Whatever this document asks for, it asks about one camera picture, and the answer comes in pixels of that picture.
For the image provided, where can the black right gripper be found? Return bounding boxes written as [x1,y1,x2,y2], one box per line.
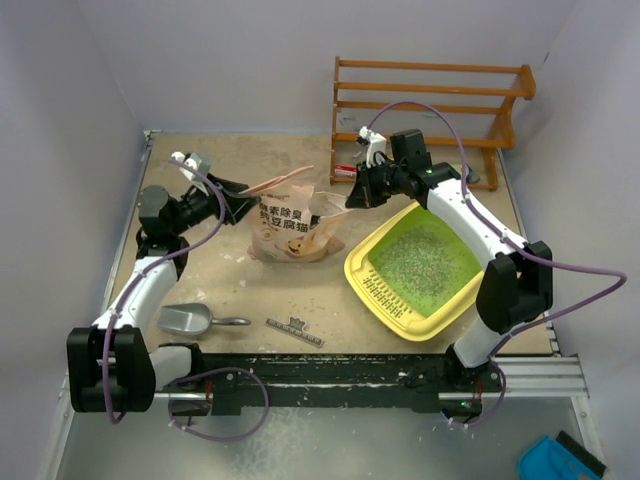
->
[347,158,409,209]

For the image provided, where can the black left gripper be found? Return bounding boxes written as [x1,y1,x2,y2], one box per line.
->
[169,173,260,236]

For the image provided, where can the pink cat litter bag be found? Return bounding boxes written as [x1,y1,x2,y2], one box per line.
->
[244,165,349,263]

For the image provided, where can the silver metal scoop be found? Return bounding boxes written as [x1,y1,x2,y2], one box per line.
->
[156,303,251,336]

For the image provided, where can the white bag sealing clip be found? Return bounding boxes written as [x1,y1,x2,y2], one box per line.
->
[265,316,324,348]

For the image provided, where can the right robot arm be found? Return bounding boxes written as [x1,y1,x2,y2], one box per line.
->
[346,129,553,391]

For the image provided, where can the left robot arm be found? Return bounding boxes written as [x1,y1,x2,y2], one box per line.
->
[66,174,260,424]

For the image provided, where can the red white staples box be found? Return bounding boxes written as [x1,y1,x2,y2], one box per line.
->
[334,164,357,179]

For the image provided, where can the green litter pellets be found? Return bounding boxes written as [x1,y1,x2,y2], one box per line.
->
[371,226,480,314]

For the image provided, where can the yellow green litter box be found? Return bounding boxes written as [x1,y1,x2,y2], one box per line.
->
[344,203,483,342]

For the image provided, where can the orange wooden shelf rack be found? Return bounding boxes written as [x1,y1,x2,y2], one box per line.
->
[329,56,537,192]

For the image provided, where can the blue dustpan with brush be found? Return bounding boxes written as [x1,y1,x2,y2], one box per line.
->
[517,430,607,480]

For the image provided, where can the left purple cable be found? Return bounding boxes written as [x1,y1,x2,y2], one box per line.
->
[101,157,271,444]

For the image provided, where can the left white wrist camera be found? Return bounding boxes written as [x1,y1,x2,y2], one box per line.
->
[170,151,211,183]

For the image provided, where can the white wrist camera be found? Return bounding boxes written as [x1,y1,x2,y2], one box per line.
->
[356,126,387,168]
[170,151,211,183]

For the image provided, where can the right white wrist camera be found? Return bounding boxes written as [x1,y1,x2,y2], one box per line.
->
[356,126,387,168]

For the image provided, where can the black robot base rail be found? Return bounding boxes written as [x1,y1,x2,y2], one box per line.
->
[156,353,502,417]

